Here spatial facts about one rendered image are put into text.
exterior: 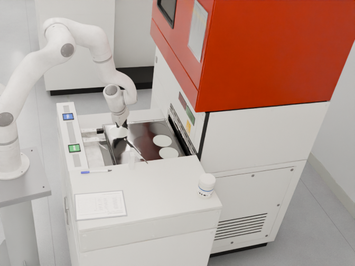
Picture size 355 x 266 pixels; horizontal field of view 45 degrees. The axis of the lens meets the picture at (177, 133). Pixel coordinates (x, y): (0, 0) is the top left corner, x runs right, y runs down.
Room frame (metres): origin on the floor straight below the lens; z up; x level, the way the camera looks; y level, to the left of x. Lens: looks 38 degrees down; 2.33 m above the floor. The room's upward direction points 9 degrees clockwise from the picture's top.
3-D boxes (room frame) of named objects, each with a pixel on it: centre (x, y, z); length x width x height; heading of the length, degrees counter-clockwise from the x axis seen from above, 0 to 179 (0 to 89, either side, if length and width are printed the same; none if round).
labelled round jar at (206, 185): (1.36, -0.16, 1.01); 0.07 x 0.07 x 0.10
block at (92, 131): (1.76, 0.47, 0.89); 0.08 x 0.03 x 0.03; 113
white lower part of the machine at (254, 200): (2.13, -0.27, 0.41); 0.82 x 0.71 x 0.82; 23
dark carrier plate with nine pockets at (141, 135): (1.73, 0.17, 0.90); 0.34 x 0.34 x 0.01; 23
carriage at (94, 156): (1.61, 0.41, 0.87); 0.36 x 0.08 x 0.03; 23
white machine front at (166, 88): (2.00, 0.04, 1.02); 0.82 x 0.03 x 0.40; 23
